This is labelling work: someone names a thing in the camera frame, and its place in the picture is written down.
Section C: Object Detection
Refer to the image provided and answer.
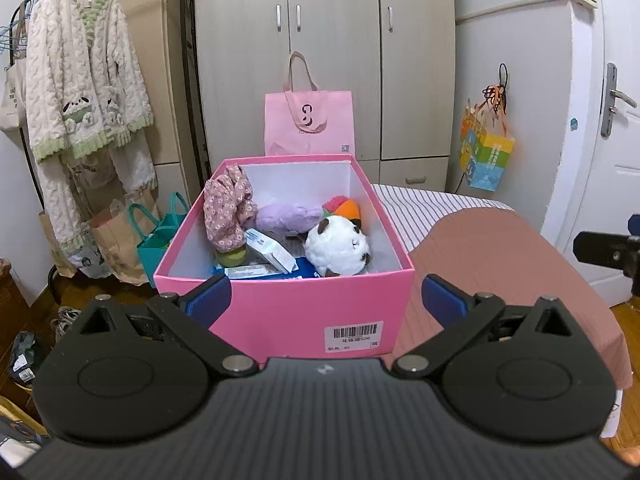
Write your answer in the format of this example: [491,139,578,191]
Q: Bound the pink cardboard box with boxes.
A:
[153,155,415,360]

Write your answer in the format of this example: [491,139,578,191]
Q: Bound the floral pink cloth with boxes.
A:
[203,165,258,253]

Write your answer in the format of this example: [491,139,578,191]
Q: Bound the colourful paper gift bag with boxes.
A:
[459,85,516,192]

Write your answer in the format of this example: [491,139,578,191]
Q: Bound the black metal clothes rack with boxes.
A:
[17,0,212,306]

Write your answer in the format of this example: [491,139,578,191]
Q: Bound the black wall hook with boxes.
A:
[497,63,510,111]

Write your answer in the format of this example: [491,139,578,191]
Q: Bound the grey sneakers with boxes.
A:
[51,306,82,341]

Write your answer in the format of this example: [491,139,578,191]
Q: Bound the white door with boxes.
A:
[537,0,640,311]

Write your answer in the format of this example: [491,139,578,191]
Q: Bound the white tissue pack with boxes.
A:
[244,228,297,274]

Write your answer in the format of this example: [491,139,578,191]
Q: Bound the silver door handle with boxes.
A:
[601,62,638,140]

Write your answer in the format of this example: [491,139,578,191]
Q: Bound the blue wire hangers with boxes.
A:
[0,22,22,57]

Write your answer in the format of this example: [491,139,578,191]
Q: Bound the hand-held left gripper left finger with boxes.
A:
[75,274,261,378]

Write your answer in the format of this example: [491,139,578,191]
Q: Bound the blue wet wipes pack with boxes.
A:
[214,256,323,281]

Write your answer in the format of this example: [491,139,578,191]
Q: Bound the pink tote bag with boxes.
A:
[264,51,356,157]

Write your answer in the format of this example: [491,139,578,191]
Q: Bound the dark plastic packet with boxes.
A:
[10,331,48,387]

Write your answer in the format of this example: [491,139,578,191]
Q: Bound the fluffy cream pajama pants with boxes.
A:
[37,130,159,269]

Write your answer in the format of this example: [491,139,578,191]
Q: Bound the beige three-door wardrobe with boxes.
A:
[192,0,457,192]

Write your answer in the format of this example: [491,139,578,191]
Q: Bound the tall light wooden cabinet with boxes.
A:
[95,0,202,197]

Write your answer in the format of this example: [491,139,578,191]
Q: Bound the purple plush toy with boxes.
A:
[255,202,326,236]

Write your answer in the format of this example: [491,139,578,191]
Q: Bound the teal gift bag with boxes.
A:
[137,191,192,288]

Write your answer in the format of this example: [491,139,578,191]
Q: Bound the canvas tote bag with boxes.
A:
[0,57,28,133]

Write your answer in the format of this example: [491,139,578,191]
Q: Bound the striped bed sheet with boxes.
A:
[372,184,516,261]

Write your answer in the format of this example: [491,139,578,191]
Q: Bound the fluffy cream green cardigan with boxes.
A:
[24,0,155,163]

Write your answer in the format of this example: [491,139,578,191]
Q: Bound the white printed plastic bag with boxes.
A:
[67,232,113,279]

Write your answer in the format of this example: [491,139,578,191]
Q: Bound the panda plush keychain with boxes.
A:
[303,214,372,277]

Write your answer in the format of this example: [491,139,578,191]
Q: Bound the orange makeup sponge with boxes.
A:
[334,199,362,221]

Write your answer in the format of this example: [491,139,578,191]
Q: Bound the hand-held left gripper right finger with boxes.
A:
[391,274,576,378]

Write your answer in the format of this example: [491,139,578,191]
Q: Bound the wardrobe drawer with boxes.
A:
[380,157,449,191]

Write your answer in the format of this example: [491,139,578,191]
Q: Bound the brown kraft paper bag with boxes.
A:
[90,192,162,287]

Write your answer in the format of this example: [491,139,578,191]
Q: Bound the small brown paper bag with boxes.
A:
[39,210,77,277]

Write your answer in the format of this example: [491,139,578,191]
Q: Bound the dusty pink blanket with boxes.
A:
[380,207,633,392]

